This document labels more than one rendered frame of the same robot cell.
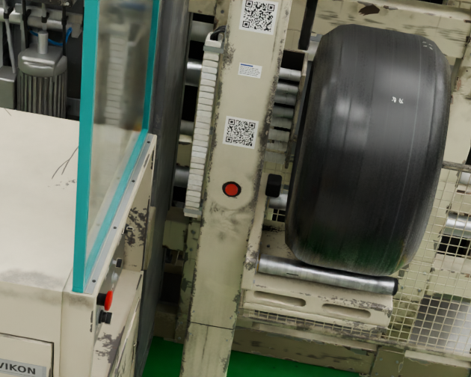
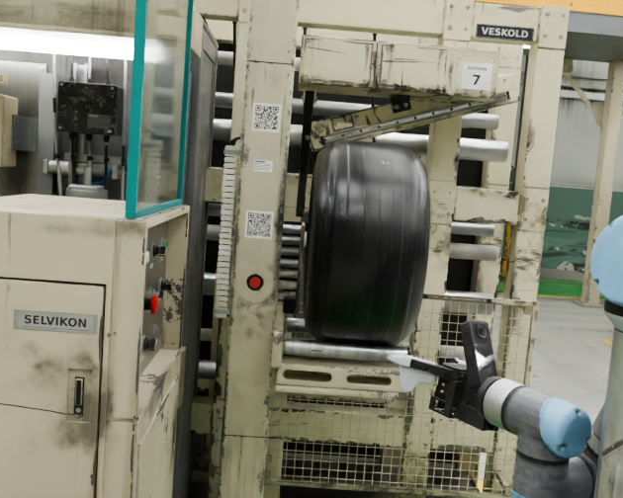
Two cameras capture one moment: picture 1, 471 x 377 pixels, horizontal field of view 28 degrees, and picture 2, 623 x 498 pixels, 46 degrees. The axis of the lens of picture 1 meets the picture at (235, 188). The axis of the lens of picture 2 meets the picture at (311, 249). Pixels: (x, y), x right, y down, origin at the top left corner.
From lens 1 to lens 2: 94 cm
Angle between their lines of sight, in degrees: 28
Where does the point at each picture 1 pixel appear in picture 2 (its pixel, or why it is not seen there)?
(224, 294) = (255, 397)
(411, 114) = (399, 170)
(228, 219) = (253, 313)
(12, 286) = (66, 220)
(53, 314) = (106, 248)
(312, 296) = (337, 368)
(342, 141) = (346, 191)
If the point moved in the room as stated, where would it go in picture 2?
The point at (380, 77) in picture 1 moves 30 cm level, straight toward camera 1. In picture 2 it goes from (369, 151) to (367, 147)
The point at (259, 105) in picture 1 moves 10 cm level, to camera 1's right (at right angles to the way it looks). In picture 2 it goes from (272, 198) to (309, 200)
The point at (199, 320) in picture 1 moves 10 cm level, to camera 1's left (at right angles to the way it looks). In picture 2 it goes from (232, 431) to (197, 429)
